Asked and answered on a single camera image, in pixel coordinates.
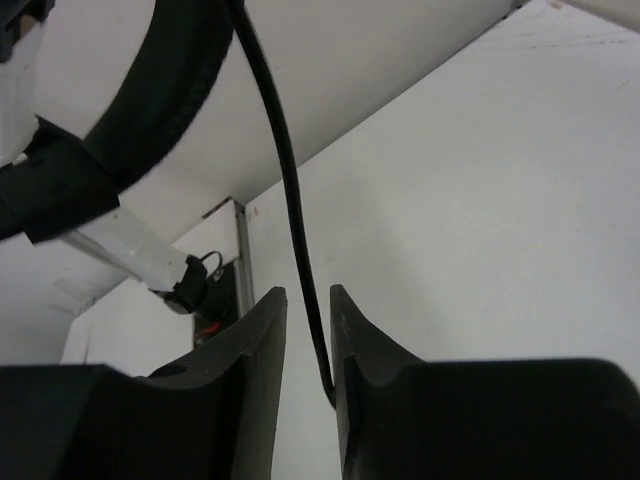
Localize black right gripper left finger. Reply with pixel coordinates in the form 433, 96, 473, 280
1, 287, 287, 479

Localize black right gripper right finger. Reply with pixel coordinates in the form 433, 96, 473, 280
330, 285, 639, 479

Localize black headphones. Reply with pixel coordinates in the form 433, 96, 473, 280
0, 0, 238, 245

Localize black headphone cable with plugs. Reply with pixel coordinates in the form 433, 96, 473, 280
230, 0, 337, 407

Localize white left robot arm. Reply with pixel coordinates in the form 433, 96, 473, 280
61, 206, 231, 322

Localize aluminium table edge rail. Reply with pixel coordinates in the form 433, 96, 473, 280
235, 203, 255, 316

